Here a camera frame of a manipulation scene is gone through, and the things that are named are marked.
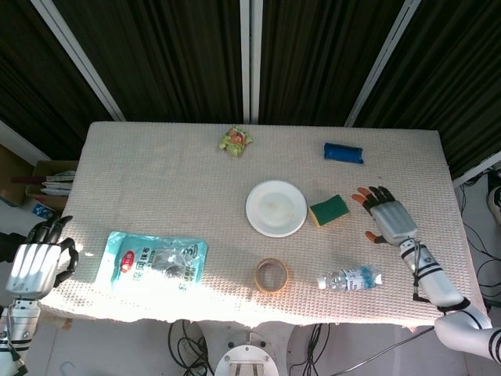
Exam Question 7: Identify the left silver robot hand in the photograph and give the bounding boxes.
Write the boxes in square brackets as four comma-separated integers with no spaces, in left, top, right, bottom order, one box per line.
[5,215,80,302]

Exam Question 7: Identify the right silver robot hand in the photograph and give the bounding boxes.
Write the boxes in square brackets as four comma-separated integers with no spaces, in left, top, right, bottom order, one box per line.
[351,186,420,248]

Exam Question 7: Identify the green yellow sponge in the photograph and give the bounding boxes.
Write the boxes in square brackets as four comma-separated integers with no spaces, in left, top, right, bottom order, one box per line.
[308,193,351,229]

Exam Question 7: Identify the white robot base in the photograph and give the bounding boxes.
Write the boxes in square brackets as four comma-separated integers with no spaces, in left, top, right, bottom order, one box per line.
[189,319,305,376]

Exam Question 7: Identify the white round plate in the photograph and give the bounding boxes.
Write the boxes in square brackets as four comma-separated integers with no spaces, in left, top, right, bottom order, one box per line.
[245,179,308,239]

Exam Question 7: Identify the clear plastic water bottle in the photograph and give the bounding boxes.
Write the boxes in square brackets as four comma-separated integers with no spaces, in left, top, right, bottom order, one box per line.
[316,265,384,291]

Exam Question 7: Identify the cardboard box with papers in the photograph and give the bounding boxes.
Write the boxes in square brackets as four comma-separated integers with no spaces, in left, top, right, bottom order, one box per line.
[10,159,79,212]

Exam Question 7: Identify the blue rolled packet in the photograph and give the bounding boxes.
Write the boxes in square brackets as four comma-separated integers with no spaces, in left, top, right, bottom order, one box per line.
[323,142,366,165]

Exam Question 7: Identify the teal dishcloth package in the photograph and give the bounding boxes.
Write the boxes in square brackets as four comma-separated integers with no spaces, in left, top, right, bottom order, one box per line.
[95,230,210,293]

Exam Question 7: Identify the yellow tape roll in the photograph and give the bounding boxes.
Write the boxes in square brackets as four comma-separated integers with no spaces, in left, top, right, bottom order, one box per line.
[254,258,293,293]

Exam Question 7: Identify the white textured table mat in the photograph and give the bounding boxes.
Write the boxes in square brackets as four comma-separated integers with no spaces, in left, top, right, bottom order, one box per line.
[38,121,489,329]

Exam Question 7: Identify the green crumpled snack wrapper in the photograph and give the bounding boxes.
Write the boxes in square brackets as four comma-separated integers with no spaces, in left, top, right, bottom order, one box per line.
[218,125,254,158]

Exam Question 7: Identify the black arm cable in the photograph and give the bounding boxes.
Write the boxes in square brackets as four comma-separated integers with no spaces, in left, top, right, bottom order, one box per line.
[409,239,470,314]

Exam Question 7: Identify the black floor cables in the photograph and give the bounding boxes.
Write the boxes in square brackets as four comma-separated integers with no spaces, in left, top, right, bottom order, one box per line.
[167,319,220,376]
[453,166,501,314]

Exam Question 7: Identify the white metal frame post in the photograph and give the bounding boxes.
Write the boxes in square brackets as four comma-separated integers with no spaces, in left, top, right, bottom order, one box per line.
[239,0,264,125]
[30,0,127,122]
[344,0,428,128]

